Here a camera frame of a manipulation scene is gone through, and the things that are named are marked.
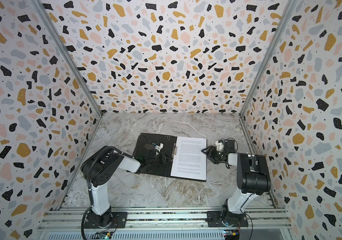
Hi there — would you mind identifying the orange black file folder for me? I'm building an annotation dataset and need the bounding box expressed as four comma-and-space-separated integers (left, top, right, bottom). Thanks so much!
133, 133, 207, 182

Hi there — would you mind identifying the text page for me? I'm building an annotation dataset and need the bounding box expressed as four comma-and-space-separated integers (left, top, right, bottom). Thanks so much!
170, 137, 207, 182

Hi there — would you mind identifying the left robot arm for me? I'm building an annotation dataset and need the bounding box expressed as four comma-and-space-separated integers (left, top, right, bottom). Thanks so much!
81, 144, 173, 228

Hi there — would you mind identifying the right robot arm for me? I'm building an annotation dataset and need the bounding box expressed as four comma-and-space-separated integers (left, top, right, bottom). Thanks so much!
201, 138, 272, 227

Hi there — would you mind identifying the metal folder clip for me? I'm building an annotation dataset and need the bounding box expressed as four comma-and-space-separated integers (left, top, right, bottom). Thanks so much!
172, 144, 177, 157

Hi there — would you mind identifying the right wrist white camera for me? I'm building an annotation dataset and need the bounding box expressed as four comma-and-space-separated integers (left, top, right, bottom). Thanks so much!
215, 140, 225, 152

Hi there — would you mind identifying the wrist white camera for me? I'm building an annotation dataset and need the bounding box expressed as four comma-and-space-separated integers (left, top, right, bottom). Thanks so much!
154, 143, 164, 151
215, 140, 225, 152

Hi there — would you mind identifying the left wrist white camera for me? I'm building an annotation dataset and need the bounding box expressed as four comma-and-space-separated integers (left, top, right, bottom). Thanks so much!
154, 143, 164, 151

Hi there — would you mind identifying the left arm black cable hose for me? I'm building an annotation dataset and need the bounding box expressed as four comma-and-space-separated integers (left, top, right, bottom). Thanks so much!
80, 134, 156, 240

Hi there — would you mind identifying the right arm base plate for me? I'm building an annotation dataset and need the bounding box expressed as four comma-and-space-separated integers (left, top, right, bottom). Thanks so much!
206, 211, 249, 228

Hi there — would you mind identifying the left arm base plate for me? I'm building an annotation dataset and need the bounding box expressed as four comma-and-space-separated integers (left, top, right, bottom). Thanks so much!
83, 211, 128, 229

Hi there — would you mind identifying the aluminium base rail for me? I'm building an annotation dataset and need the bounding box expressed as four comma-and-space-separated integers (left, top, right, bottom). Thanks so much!
37, 207, 296, 240

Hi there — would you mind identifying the aluminium corner post left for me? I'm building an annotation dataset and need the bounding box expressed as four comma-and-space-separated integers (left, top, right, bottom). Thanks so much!
30, 0, 103, 117

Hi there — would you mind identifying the aluminium corner post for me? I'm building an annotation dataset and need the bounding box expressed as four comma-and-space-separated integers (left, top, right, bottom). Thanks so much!
240, 0, 298, 119
30, 0, 103, 117

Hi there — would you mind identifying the aluminium corner post right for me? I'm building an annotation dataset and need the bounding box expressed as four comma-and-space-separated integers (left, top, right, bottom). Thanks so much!
240, 0, 298, 119

